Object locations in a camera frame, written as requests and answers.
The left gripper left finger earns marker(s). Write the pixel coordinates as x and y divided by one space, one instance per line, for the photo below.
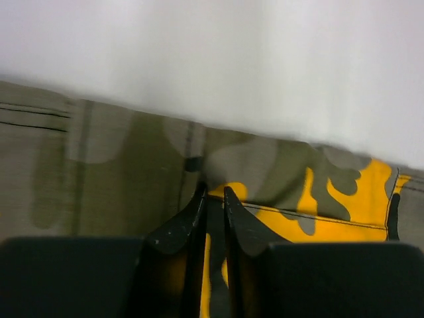
159 275

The camouflage trousers yellow green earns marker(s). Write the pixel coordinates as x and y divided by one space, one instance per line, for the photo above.
80 167

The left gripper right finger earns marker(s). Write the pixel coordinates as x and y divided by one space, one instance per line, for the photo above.
285 279

